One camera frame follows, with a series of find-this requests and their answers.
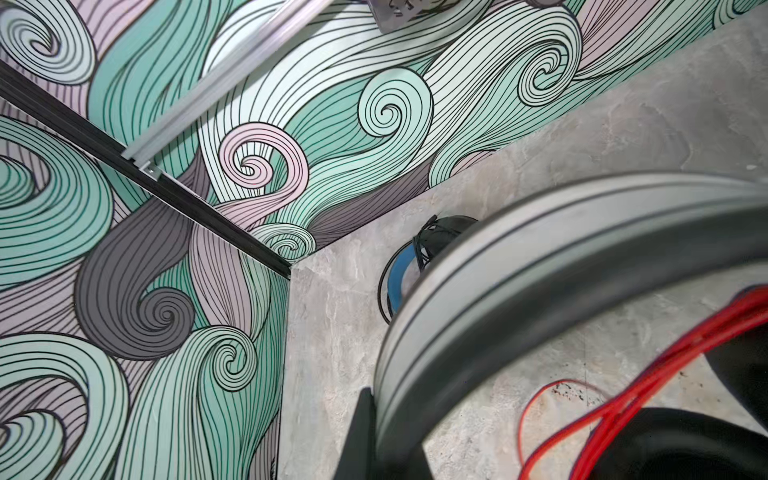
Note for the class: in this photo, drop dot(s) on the black wall shelf tray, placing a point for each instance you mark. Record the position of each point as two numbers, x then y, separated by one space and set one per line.
391 15

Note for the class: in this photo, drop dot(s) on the aluminium wall rail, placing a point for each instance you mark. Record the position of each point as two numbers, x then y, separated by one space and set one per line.
245 58

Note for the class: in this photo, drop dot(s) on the black corner frame post left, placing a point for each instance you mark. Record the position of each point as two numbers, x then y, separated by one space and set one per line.
28 97

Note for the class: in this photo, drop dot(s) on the white black headphones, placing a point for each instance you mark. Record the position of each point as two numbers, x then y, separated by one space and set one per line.
542 266

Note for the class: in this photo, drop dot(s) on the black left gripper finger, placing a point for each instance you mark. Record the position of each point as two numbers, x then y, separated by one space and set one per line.
357 459

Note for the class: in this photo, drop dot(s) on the black blue gaming headset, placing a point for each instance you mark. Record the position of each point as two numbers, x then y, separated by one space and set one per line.
435 235

